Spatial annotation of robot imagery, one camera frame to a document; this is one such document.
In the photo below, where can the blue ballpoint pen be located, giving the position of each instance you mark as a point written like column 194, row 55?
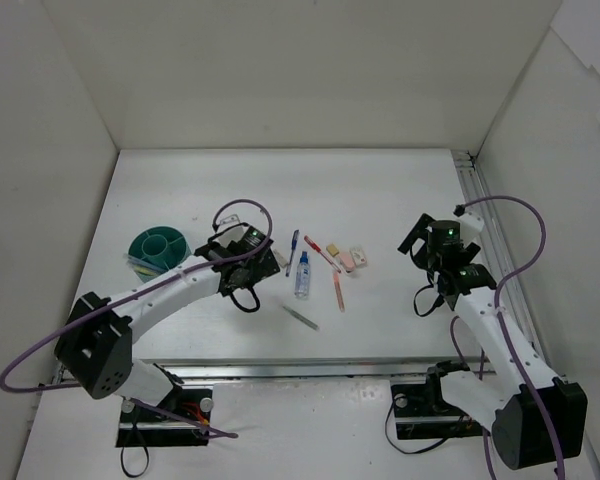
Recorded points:
column 294, row 241

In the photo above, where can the clear blue-cap glue bottle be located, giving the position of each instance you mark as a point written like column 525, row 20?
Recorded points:
column 303, row 276

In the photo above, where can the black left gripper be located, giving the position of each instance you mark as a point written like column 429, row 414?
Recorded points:
column 262, row 253

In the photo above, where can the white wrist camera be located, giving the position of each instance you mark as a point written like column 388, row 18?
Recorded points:
column 229, row 222
column 471, row 224

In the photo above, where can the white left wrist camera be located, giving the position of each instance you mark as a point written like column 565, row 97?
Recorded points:
column 229, row 222

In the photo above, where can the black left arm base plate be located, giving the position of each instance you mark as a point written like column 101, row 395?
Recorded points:
column 141, row 427

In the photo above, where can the aluminium right side rail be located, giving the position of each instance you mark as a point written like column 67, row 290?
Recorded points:
column 494, row 248

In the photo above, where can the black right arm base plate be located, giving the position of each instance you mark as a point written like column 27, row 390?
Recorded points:
column 415, row 417

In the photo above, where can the aluminium rail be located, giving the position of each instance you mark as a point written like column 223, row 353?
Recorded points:
column 494, row 248
column 270, row 369

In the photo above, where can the yellow highlighter pen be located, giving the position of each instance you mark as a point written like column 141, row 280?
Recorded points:
column 144, row 274

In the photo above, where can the aluminium front rail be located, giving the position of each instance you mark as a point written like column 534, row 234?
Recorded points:
column 270, row 369

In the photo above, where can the purple highlighter pen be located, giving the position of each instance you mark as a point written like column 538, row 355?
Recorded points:
column 136, row 261

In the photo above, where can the orange highlighter pen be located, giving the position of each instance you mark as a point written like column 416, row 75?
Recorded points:
column 338, row 291

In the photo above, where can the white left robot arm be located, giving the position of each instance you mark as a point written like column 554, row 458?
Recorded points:
column 97, row 350

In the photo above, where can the grey white eraser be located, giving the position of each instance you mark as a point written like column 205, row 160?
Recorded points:
column 282, row 260

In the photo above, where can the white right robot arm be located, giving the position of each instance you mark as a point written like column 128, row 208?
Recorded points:
column 534, row 417

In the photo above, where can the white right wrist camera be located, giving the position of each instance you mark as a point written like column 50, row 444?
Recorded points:
column 471, row 224

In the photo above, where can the red ballpoint pen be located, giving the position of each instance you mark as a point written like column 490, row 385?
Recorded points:
column 315, row 247

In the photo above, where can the white boxed eraser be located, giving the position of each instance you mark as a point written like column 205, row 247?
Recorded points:
column 358, row 256

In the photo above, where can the blue highlighter pen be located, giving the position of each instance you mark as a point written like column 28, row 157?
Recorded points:
column 145, row 268

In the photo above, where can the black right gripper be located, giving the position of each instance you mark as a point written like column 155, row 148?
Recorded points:
column 419, row 235

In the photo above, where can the yellow eraser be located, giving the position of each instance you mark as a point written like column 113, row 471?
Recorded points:
column 332, row 249

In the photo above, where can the teal round pen holder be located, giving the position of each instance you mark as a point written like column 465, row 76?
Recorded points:
column 163, row 247

